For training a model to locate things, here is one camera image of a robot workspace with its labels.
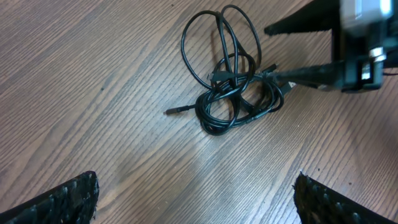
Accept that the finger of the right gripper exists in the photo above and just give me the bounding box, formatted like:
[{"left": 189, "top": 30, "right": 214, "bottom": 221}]
[
  {"left": 264, "top": 0, "right": 340, "bottom": 35},
  {"left": 266, "top": 61, "right": 345, "bottom": 90}
]

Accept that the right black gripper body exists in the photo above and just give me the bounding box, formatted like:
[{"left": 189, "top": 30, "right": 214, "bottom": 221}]
[{"left": 331, "top": 19, "right": 397, "bottom": 93}]

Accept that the black usb cable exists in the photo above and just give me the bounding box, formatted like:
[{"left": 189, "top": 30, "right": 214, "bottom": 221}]
[{"left": 163, "top": 52, "right": 298, "bottom": 137}]

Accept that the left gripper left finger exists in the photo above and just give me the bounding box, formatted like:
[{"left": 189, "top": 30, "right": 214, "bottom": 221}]
[{"left": 1, "top": 170, "right": 100, "bottom": 223}]

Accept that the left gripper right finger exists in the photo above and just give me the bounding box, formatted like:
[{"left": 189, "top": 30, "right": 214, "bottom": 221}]
[{"left": 293, "top": 173, "right": 397, "bottom": 224}]

